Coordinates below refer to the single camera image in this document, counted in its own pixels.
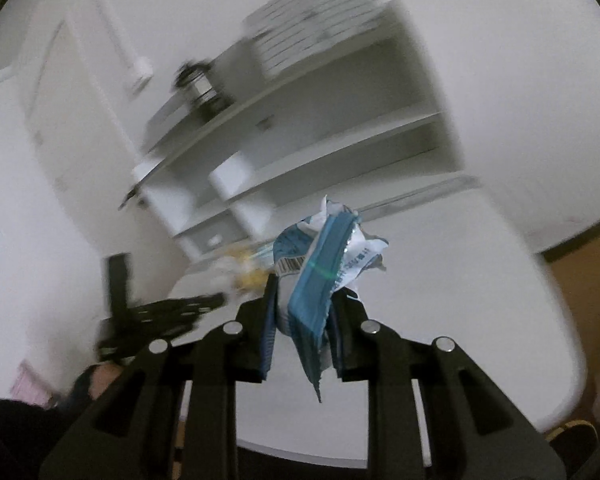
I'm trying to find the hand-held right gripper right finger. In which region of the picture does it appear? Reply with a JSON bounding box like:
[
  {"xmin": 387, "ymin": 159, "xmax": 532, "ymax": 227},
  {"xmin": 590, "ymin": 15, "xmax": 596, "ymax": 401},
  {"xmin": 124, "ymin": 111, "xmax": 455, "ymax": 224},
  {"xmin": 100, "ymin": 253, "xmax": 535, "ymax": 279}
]
[{"xmin": 327, "ymin": 287, "xmax": 567, "ymax": 480}]

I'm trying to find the white shelf unit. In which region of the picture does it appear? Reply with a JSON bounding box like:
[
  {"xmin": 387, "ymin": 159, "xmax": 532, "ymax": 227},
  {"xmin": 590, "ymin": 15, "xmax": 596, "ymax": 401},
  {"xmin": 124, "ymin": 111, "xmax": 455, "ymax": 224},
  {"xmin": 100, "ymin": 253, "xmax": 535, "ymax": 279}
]
[{"xmin": 119, "ymin": 0, "xmax": 482, "ymax": 262}]

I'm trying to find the person's left hand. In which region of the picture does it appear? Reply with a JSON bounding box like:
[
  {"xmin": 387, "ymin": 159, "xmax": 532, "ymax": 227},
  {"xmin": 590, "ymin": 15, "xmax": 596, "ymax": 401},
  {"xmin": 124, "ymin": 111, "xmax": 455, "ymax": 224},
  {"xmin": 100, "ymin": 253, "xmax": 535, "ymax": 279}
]
[{"xmin": 71, "ymin": 363, "xmax": 127, "ymax": 405}]

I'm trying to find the small white box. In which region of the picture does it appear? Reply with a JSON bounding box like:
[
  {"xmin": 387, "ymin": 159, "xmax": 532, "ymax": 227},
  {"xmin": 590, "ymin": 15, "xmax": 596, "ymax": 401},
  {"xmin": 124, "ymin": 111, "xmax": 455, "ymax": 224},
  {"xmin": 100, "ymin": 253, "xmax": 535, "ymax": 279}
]
[{"xmin": 209, "ymin": 156, "xmax": 253, "ymax": 202}]

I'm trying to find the white cable conduit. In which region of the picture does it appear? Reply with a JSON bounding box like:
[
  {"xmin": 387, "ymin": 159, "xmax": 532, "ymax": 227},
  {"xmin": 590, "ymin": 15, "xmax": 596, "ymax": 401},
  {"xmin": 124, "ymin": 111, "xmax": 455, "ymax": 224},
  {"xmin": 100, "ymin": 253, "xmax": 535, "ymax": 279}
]
[{"xmin": 82, "ymin": 0, "xmax": 155, "ymax": 95}]

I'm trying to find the yellow snack wrapper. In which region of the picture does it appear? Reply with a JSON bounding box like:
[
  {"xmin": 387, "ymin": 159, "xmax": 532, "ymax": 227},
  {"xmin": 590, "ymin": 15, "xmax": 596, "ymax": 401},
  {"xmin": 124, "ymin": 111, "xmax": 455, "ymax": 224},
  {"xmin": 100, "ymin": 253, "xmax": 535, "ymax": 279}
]
[{"xmin": 227, "ymin": 249, "xmax": 273, "ymax": 292}]

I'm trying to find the grey drawer with white knob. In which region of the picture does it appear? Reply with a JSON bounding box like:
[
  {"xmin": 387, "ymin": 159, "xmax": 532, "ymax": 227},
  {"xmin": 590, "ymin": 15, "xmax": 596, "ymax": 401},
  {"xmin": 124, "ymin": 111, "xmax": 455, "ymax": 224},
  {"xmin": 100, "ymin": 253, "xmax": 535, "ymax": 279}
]
[{"xmin": 177, "ymin": 212, "xmax": 253, "ymax": 262}]

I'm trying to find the pink cloth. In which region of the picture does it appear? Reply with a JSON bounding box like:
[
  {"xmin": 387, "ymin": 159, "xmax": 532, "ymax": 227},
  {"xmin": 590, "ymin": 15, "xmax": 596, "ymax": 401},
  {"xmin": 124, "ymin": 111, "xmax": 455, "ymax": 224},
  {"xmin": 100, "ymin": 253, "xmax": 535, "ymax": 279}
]
[{"xmin": 9, "ymin": 359, "xmax": 57, "ymax": 407}]

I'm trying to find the black yellow shoe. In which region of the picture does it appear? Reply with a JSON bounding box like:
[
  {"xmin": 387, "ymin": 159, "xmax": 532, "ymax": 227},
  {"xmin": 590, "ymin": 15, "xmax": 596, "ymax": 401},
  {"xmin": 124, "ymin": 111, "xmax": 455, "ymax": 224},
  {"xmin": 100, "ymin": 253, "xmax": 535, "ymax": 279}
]
[{"xmin": 546, "ymin": 419, "xmax": 600, "ymax": 467}]

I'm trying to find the blue white wrapper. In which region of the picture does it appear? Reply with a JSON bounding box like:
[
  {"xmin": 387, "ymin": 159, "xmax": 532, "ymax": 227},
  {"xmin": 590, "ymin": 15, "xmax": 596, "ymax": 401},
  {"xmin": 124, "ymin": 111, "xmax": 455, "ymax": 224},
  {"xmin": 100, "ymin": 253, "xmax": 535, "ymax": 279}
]
[{"xmin": 272, "ymin": 196, "xmax": 390, "ymax": 405}]

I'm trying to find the white door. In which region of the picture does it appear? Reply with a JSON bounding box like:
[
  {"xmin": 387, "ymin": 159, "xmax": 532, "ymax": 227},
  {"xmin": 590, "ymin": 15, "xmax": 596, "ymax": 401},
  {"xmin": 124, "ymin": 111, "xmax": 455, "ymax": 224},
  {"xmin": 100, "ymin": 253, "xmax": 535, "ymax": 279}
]
[{"xmin": 19, "ymin": 19, "xmax": 186, "ymax": 266}]

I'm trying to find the person's left forearm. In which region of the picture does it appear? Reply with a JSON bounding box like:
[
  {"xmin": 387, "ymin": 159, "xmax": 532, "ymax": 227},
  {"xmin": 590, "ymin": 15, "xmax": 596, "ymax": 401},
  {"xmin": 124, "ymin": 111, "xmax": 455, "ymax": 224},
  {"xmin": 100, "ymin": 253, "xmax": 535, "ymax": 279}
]
[{"xmin": 0, "ymin": 393, "xmax": 88, "ymax": 480}]

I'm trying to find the metal jar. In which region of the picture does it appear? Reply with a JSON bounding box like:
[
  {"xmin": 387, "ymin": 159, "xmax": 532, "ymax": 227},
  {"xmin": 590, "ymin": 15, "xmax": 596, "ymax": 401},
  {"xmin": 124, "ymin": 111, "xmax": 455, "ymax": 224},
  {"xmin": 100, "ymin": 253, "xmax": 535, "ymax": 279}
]
[{"xmin": 174, "ymin": 61, "xmax": 227, "ymax": 112}]

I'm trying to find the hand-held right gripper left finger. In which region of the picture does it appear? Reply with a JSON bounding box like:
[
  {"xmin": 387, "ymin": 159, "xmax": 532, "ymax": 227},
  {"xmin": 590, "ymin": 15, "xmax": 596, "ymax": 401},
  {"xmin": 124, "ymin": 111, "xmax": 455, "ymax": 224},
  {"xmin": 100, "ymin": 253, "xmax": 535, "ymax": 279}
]
[{"xmin": 39, "ymin": 275, "xmax": 281, "ymax": 480}]

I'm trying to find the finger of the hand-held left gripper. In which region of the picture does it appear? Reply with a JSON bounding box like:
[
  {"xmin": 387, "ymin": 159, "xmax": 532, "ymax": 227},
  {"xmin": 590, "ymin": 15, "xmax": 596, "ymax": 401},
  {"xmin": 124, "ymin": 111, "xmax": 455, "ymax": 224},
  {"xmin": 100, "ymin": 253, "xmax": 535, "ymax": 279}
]
[
  {"xmin": 130, "ymin": 317, "xmax": 203, "ymax": 343},
  {"xmin": 130, "ymin": 294, "xmax": 227, "ymax": 319}
]

